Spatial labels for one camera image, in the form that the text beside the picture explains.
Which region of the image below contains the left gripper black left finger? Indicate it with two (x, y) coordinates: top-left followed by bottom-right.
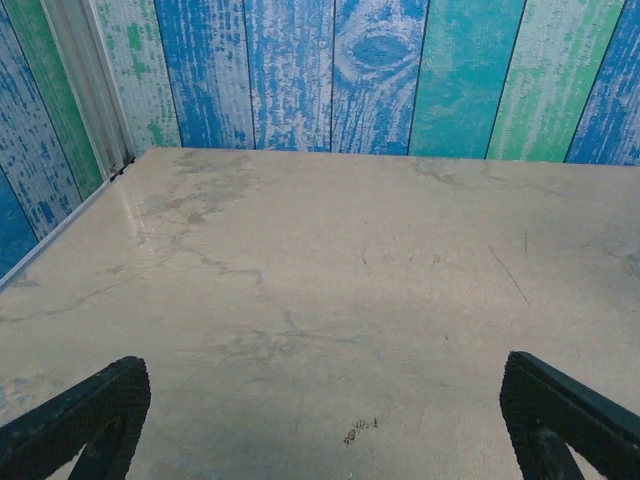
(0, 355), (152, 480)

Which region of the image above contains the black corner bracket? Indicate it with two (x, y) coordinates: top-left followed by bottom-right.
(108, 156), (137, 182)

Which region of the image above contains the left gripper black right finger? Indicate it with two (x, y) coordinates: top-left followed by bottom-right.
(500, 350), (640, 480)

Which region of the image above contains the aluminium table edge rail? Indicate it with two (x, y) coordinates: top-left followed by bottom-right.
(0, 180), (112, 294)

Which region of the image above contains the aluminium frame post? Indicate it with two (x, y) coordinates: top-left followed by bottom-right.
(39, 0), (137, 182)

